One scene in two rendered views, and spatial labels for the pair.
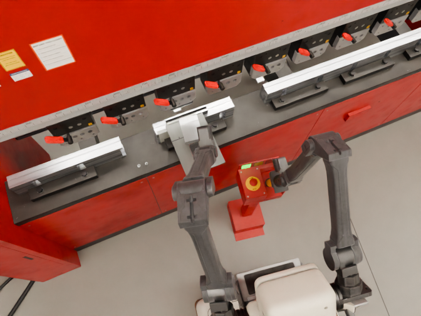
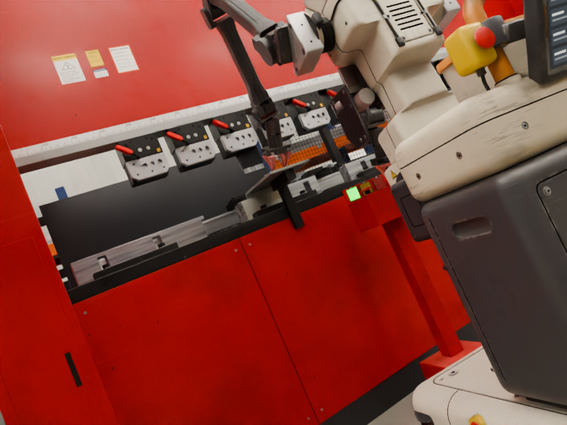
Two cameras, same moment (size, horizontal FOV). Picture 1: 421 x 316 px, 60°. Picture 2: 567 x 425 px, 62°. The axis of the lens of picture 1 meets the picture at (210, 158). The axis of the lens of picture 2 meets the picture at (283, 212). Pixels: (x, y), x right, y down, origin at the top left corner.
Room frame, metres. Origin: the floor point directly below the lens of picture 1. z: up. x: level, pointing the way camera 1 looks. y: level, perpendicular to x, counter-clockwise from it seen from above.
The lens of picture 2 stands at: (-1.20, 0.17, 0.71)
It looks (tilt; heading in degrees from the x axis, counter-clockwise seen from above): 5 degrees up; 358
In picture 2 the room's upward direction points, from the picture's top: 24 degrees counter-clockwise
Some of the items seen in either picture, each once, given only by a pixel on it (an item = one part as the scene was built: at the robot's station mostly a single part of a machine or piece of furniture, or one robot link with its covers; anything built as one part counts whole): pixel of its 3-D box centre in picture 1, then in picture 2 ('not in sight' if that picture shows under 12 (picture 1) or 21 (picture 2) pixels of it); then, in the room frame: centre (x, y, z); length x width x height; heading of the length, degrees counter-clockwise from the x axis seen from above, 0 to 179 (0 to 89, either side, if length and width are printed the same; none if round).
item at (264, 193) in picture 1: (260, 181); (380, 198); (0.59, -0.26, 0.75); 0.20 x 0.16 x 0.18; 106
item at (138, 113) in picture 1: (123, 103); (190, 146); (0.69, 0.34, 1.26); 0.15 x 0.09 x 0.17; 116
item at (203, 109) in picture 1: (187, 116); not in sight; (0.80, 0.12, 0.98); 0.20 x 0.03 x 0.03; 116
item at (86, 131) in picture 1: (72, 121); (143, 159); (0.60, 0.52, 1.26); 0.15 x 0.09 x 0.17; 116
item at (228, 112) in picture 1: (193, 120); (280, 200); (0.82, 0.09, 0.92); 0.39 x 0.06 x 0.10; 116
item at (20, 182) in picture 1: (69, 165); (144, 251); (0.55, 0.63, 0.92); 0.50 x 0.06 x 0.10; 116
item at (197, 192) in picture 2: not in sight; (175, 211); (1.14, 0.58, 1.12); 1.13 x 0.02 x 0.44; 116
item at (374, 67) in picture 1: (366, 70); not in sight; (1.19, -0.79, 0.89); 0.30 x 0.05 x 0.03; 116
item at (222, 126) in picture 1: (195, 134); (285, 204); (0.76, 0.08, 0.89); 0.30 x 0.05 x 0.03; 116
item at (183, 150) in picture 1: (195, 143); (276, 177); (0.66, 0.07, 1.00); 0.26 x 0.18 x 0.01; 26
